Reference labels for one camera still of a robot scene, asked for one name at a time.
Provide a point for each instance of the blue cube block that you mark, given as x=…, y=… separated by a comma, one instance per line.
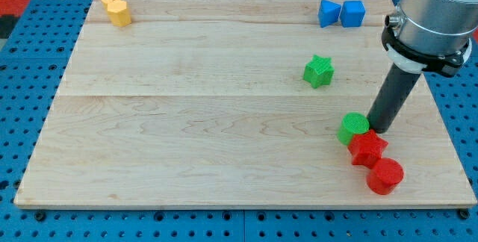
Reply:
x=352, y=14

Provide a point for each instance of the light wooden board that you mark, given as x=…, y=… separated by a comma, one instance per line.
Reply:
x=200, y=104

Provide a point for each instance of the red star block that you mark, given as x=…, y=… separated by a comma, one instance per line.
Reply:
x=366, y=149

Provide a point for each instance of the green star block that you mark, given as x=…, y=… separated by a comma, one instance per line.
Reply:
x=318, y=71

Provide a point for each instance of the red cylinder block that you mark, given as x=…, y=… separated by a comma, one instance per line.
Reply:
x=384, y=176

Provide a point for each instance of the blue triangle block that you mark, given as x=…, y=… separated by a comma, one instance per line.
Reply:
x=328, y=13

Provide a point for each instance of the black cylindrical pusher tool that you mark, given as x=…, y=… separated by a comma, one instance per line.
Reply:
x=392, y=94

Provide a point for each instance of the yellow hexagon block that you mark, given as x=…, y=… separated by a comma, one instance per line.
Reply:
x=119, y=13

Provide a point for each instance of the green cylinder block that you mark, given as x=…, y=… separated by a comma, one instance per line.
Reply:
x=351, y=124

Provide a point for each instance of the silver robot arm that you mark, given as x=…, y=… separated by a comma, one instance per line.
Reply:
x=430, y=35

